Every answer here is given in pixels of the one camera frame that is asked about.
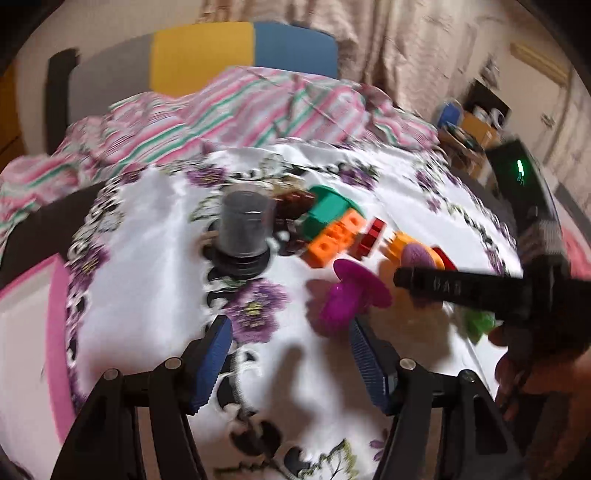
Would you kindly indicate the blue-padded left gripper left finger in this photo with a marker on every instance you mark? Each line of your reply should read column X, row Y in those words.
column 202, row 362

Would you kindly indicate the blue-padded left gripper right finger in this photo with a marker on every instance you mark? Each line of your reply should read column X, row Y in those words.
column 377, row 363

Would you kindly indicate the magenta perforated plastic toy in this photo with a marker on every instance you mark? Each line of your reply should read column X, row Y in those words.
column 358, row 290

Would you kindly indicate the orange plastic toy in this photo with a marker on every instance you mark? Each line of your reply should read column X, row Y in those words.
column 395, row 245

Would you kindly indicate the lilac oval plastic toy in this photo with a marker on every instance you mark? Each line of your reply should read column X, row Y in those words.
column 416, row 255

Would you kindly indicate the red building block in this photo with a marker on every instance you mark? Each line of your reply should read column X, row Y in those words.
column 369, row 239

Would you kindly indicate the clear grey plastic cup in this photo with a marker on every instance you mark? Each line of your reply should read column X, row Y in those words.
column 241, row 248

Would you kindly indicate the orange building block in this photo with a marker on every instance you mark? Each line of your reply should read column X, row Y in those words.
column 334, row 239

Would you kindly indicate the teal plastic boot holder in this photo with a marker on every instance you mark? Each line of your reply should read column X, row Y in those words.
column 329, row 206

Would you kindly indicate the person's right hand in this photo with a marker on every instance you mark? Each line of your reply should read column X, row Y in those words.
column 555, row 365

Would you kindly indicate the white floral embroidered tablecloth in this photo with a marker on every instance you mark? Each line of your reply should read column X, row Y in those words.
column 289, row 402

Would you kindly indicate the pink-rimmed white tray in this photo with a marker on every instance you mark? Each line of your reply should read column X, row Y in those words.
column 36, row 410

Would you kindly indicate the cluttered shelf in background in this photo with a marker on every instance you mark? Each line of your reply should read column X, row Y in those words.
column 471, row 125

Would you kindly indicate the pink green striped cloth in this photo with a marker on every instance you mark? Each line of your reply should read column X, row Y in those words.
column 242, row 107

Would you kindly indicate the beige curtain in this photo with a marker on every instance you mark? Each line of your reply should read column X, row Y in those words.
column 420, row 53

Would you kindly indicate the grey yellow blue chair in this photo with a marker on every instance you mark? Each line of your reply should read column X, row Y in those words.
column 175, row 62

